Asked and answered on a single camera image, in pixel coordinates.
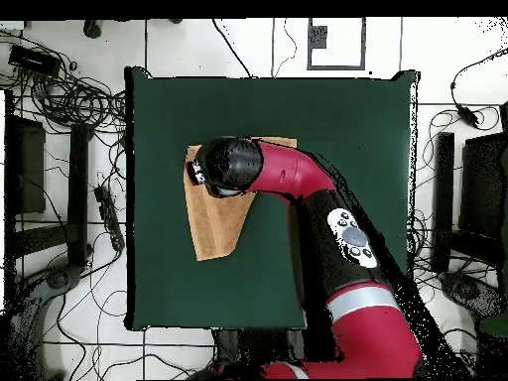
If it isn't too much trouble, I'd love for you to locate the dark stand foot with knob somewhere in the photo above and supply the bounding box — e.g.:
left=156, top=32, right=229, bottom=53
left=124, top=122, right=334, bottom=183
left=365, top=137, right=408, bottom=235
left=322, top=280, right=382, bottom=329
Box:
left=438, top=271, right=503, bottom=318
left=9, top=263, right=84, bottom=380

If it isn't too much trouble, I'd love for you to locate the tan terry towel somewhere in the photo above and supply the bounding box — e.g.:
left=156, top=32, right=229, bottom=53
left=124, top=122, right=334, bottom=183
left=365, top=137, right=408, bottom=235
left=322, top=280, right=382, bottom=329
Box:
left=183, top=136, right=299, bottom=263

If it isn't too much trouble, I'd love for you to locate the grey square floor frame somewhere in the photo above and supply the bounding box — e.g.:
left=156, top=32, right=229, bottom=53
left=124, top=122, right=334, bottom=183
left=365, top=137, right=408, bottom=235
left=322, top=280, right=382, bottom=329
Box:
left=306, top=17, right=367, bottom=71

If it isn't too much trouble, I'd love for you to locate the dark flat panel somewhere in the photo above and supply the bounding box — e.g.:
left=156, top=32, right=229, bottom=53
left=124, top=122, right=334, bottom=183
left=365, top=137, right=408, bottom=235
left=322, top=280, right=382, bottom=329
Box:
left=459, top=132, right=508, bottom=239
left=14, top=116, right=48, bottom=215

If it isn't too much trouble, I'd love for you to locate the black power strip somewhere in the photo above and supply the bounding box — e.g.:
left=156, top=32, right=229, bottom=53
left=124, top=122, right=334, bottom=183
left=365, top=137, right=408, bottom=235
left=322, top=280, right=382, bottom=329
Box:
left=93, top=185, right=127, bottom=253

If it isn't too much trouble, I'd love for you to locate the dark grey square plate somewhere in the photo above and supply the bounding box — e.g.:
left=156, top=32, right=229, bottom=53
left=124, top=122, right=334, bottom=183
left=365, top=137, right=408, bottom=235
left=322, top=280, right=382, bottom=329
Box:
left=309, top=25, right=329, bottom=50

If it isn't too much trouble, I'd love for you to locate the dark green table cloth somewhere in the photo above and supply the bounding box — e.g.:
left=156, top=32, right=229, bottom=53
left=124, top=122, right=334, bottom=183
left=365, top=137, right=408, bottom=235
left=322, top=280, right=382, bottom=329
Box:
left=123, top=65, right=421, bottom=332

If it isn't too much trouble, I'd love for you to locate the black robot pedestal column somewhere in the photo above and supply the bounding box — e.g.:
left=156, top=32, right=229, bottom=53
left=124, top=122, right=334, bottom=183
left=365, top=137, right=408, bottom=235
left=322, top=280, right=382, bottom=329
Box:
left=211, top=327, right=307, bottom=370

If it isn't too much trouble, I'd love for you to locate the black cable tangle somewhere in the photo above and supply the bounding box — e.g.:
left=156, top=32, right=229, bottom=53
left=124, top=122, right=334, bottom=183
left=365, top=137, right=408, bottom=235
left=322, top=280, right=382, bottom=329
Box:
left=0, top=31, right=128, bottom=136

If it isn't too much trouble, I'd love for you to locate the black electronics box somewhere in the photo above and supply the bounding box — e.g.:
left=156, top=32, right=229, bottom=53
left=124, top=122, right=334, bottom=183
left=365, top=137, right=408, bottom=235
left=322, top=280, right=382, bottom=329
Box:
left=8, top=44, right=64, bottom=77

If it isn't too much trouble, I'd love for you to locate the black power adapter with cable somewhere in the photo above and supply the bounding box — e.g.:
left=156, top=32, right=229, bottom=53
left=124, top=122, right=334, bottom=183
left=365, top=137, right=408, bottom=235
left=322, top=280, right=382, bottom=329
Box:
left=448, top=48, right=508, bottom=130

